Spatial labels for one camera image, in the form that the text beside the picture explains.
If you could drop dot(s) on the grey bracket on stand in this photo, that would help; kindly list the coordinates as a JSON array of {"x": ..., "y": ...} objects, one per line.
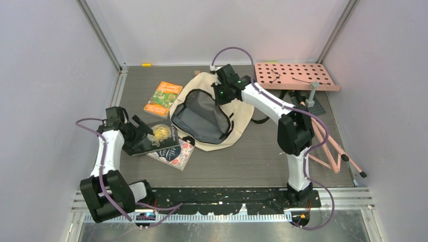
[{"x": 309, "y": 102}]

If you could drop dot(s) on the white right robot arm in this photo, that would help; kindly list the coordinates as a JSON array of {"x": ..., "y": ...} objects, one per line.
[{"x": 294, "y": 133}]

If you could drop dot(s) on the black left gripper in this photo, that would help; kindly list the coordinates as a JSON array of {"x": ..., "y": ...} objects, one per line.
[{"x": 130, "y": 147}]

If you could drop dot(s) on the patterned book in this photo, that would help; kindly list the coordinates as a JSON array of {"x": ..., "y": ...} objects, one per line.
[{"x": 176, "y": 157}]

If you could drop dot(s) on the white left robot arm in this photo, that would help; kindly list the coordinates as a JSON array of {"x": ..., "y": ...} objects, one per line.
[{"x": 106, "y": 193}]

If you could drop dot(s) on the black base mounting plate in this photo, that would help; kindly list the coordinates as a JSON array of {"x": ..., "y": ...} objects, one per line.
[{"x": 229, "y": 200}]

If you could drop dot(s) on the orange green paperback book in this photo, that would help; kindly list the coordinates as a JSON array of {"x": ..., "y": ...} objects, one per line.
[{"x": 161, "y": 101}]

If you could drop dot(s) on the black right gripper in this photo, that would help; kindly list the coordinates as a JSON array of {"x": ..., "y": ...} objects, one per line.
[{"x": 219, "y": 101}]

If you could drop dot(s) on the cream canvas backpack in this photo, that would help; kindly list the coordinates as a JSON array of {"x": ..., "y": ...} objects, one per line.
[{"x": 212, "y": 127}]

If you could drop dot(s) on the black moon cover book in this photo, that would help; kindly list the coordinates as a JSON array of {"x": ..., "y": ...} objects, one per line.
[{"x": 164, "y": 136}]

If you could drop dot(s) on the pink perforated stand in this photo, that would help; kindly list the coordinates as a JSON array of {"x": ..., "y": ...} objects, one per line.
[{"x": 296, "y": 77}]

